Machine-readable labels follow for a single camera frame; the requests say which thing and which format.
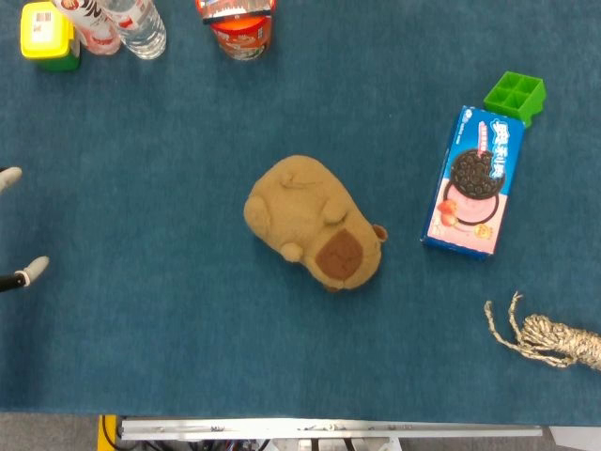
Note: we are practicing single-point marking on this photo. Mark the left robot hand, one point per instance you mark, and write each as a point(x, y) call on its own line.
point(33, 268)

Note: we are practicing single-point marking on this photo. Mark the brown capybara plush toy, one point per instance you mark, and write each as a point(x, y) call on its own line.
point(310, 221)

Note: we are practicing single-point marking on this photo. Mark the yellow lidded green container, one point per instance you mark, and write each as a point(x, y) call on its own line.
point(47, 37)

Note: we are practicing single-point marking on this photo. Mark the pink labelled drink bottle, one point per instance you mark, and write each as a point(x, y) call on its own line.
point(91, 26)

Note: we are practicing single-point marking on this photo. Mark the clear plastic water bottle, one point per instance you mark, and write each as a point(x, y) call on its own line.
point(141, 28)

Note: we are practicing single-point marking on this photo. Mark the red instant noodle cup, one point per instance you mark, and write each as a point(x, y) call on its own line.
point(240, 28)

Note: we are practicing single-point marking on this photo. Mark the blue Oreo cookie box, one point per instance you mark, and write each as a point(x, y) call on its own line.
point(474, 183)

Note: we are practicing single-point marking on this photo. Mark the green plastic grid tray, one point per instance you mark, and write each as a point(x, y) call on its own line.
point(515, 97)

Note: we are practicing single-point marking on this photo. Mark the aluminium table frame rail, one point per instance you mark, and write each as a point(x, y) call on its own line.
point(328, 430)

